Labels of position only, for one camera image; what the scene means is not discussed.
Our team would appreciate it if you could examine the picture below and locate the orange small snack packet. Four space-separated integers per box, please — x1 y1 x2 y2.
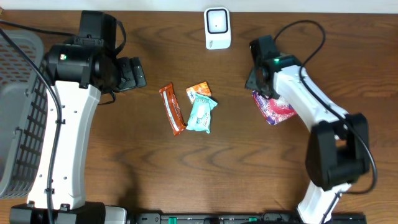
186 82 211 104

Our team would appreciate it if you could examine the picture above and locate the grey plastic mesh basket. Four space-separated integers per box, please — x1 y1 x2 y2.
1 39 47 198

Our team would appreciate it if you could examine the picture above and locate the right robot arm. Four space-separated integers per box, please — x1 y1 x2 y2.
246 53 374 223

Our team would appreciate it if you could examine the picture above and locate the white barcode scanner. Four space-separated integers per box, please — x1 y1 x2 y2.
203 7 231 50

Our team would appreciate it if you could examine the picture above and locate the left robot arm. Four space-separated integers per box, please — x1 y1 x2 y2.
9 44 146 223

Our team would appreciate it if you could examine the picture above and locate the orange brown snack bar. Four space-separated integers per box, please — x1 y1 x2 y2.
159 83 186 136

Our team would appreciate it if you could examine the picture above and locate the purple red snack pack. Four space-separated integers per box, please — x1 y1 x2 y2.
252 90 297 125

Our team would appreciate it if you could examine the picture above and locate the teal snack packet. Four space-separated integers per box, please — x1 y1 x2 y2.
186 93 218 134

